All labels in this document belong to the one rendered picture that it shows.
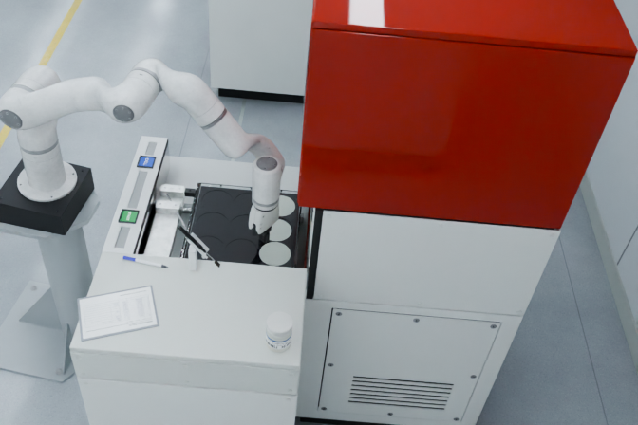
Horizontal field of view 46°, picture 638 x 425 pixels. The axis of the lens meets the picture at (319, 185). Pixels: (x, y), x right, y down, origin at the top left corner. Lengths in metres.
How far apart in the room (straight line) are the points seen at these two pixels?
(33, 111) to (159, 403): 0.92
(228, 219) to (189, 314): 0.45
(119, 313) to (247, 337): 0.37
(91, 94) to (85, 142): 2.03
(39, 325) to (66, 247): 0.70
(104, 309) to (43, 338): 1.20
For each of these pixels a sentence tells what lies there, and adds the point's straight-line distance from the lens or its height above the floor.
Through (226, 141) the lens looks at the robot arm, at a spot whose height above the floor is 1.33.
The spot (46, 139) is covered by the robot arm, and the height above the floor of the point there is 1.15.
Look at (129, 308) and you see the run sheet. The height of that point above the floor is 0.97.
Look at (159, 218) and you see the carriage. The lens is 2.53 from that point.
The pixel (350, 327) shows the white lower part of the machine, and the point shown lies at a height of 0.69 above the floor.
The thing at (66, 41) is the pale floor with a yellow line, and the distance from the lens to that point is 5.05.
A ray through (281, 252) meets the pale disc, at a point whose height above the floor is 0.90.
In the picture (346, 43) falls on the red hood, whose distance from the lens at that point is 1.73.
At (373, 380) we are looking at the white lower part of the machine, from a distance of 2.75.
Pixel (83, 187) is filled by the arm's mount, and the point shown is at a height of 0.89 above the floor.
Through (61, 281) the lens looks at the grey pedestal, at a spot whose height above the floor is 0.48.
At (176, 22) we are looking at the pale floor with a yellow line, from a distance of 5.17.
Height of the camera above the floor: 2.70
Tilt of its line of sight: 43 degrees down
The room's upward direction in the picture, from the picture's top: 6 degrees clockwise
